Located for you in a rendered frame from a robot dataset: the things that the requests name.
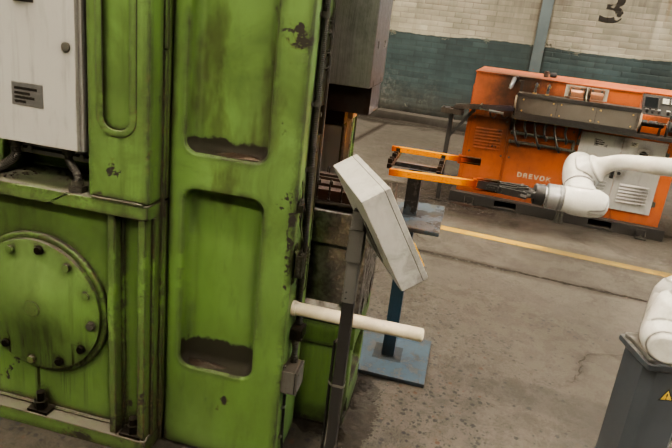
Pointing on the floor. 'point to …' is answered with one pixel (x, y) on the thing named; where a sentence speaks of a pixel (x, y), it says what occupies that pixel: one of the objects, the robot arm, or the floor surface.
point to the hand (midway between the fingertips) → (486, 184)
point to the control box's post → (343, 340)
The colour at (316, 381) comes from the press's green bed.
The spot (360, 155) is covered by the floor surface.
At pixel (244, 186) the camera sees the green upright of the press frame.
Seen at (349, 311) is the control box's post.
